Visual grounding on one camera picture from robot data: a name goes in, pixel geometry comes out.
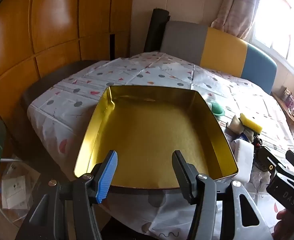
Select black rolled mat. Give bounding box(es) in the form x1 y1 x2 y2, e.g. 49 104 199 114
144 8 171 53

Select window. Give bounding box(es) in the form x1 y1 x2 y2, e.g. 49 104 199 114
252 0 294 85

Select yellow sponge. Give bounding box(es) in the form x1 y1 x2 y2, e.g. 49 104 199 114
239 113 263 133

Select gold metal tin box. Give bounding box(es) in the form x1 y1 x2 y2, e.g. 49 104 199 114
73 85 239 190

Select papers on floor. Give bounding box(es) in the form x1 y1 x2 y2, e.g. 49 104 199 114
1 162 37 210

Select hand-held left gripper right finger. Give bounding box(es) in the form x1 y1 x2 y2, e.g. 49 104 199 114
171 150 274 240

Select purple box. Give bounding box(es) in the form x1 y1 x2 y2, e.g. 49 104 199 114
283 89 294 109

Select grey yellow blue headboard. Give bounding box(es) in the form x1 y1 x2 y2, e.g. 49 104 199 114
160 21 277 95

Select patterned white bed sheet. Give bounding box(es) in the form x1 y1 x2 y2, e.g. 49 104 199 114
27 51 294 240

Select beige patterned curtain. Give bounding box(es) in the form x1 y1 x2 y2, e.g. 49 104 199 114
210 0 265 39

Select beige mesh sponge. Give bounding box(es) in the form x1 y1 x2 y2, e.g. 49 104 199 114
227 116 256 137

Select wooden side shelf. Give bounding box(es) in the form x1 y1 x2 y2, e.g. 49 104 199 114
272 90 294 145

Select green cap bottle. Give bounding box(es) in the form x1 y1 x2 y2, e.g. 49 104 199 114
207 101 225 117

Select person's right hand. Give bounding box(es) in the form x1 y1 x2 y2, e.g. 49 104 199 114
273 209 294 240

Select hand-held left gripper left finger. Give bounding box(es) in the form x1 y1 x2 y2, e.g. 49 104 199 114
16 150 119 240

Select wooden wardrobe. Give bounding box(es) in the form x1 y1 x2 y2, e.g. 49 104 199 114
0 0 135 130

